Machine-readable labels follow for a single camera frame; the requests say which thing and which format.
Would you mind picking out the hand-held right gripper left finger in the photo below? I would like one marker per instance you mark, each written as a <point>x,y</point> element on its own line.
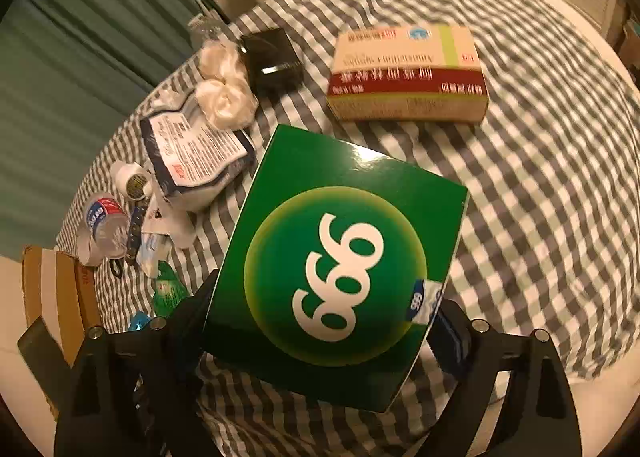
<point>185,327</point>

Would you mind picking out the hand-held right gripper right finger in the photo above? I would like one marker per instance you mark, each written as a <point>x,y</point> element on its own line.
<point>447,342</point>

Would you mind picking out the brown cardboard box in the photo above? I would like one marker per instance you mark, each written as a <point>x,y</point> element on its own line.
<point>60,297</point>

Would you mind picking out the green cardboard medicine box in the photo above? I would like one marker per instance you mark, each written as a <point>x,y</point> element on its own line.
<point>340,257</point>

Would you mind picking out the green sachet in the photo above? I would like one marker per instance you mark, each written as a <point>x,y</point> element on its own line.
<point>167,289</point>

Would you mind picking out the blue foil sachet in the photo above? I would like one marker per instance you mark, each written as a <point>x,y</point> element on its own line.
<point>138,322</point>

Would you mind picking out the white blue small packet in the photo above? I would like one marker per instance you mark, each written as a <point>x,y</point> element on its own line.
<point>152,254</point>

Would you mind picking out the white printed paper packet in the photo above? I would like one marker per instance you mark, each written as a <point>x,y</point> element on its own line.
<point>172,232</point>

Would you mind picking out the crushed plastic bottle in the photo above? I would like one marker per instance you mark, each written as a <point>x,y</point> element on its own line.
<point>102,224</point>

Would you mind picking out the white pill bottle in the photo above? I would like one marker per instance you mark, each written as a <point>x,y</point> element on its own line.
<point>125,177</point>

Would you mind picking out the white printed pouch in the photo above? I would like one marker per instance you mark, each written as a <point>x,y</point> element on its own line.
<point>195,147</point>

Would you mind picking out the bag of cotton balls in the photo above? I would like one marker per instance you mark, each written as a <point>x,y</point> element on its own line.
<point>222,97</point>

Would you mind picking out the beige red medicine box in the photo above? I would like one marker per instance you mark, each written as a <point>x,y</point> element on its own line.
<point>405,67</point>

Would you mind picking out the small black box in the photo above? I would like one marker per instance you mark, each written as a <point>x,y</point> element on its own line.
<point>270,62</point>

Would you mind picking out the green curtain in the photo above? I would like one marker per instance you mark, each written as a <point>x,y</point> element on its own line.
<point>75,62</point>

